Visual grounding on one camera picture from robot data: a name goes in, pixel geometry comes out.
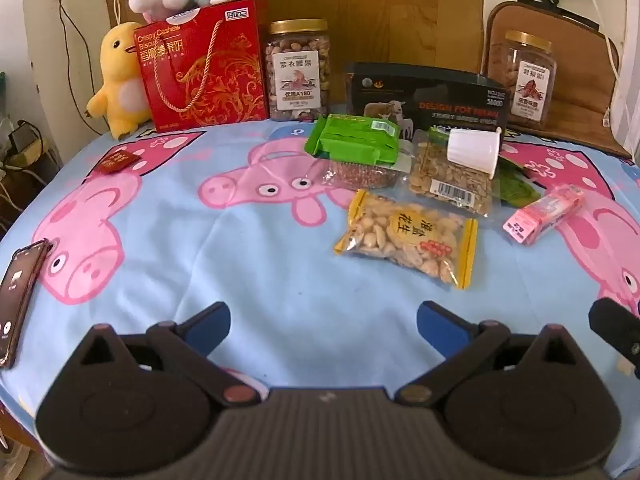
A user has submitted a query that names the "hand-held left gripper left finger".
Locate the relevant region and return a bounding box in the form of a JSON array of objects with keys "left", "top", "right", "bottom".
[{"left": 75, "top": 301, "right": 262, "bottom": 407}]

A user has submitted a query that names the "clear bag of red beans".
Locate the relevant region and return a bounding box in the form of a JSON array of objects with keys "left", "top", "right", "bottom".
[{"left": 322, "top": 157, "right": 406, "bottom": 191}]

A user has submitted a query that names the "tangle of white cables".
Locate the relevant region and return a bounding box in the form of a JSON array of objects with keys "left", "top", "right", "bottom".
[{"left": 0, "top": 115, "right": 56, "bottom": 226}]

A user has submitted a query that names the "white cloth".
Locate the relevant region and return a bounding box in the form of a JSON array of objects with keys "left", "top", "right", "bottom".
[{"left": 609, "top": 15, "right": 640, "bottom": 163}]

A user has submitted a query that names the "yellow peanut packet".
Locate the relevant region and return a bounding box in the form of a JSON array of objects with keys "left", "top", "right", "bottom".
[{"left": 333, "top": 189, "right": 479, "bottom": 291}]

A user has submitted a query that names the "clear bag of seeds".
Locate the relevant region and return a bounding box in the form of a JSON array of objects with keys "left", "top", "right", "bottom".
[{"left": 407, "top": 127, "right": 501, "bottom": 218}]

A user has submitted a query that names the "yellow duck plush toy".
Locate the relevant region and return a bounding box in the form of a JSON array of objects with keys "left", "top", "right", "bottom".
[{"left": 86, "top": 0, "right": 153, "bottom": 141}]

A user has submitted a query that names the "printed blue blanket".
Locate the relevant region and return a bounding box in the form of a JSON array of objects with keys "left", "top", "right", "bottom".
[{"left": 0, "top": 117, "right": 640, "bottom": 480}]

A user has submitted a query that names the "pecan jar with gold lid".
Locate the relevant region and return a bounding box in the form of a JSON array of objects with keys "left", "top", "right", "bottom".
[{"left": 487, "top": 30, "right": 558, "bottom": 131}]

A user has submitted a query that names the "black wall cable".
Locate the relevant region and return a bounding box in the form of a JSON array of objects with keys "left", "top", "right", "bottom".
[{"left": 47, "top": 0, "right": 108, "bottom": 136}]

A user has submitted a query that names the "black tin box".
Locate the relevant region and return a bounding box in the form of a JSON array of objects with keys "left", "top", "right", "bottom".
[{"left": 346, "top": 62, "right": 510, "bottom": 143}]

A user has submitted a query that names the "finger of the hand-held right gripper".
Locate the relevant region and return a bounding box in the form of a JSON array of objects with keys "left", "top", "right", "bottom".
[{"left": 588, "top": 297, "right": 640, "bottom": 378}]

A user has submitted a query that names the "small red packet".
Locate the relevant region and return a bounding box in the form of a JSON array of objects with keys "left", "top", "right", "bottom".
[{"left": 96, "top": 149, "right": 142, "bottom": 175}]

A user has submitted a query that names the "cashew jar with gold lid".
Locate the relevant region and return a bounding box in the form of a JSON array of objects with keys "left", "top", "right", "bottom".
[{"left": 264, "top": 19, "right": 333, "bottom": 123}]

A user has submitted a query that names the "dark green snack packet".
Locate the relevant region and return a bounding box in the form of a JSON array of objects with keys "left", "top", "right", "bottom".
[{"left": 492, "top": 157, "right": 543, "bottom": 208}]

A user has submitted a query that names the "pink snack box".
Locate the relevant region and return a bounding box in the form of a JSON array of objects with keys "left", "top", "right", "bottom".
[{"left": 502, "top": 184, "right": 586, "bottom": 246}]

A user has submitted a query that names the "wooden headboard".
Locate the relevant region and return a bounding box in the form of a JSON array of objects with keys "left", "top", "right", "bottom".
[{"left": 100, "top": 0, "right": 486, "bottom": 123}]

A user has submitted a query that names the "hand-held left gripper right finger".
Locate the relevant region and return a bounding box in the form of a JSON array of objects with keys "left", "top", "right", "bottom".
[{"left": 397, "top": 301, "right": 576, "bottom": 407}]

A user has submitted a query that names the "grey power adapter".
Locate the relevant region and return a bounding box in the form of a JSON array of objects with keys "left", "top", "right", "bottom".
[{"left": 7, "top": 120, "right": 51, "bottom": 163}]

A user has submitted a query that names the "smartphone in clear case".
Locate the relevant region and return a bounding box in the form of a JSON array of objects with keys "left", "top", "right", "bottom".
[{"left": 0, "top": 239, "right": 53, "bottom": 371}]

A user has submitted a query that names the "red gift box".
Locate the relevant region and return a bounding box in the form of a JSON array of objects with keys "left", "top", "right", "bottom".
[{"left": 134, "top": 0, "right": 271, "bottom": 133}]

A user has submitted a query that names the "light green snack packet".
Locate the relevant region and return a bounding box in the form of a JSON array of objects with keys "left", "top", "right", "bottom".
[{"left": 304, "top": 114, "right": 403, "bottom": 168}]

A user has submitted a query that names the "white paper cup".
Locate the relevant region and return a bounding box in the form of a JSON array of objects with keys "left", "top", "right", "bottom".
[{"left": 446, "top": 128, "right": 502, "bottom": 179}]

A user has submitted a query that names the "brown seat cushion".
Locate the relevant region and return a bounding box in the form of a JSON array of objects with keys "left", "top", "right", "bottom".
[{"left": 480, "top": 1, "right": 633, "bottom": 161}]

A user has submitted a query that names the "white cable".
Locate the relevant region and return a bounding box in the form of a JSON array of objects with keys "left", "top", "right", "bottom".
[{"left": 570, "top": 0, "right": 623, "bottom": 126}]

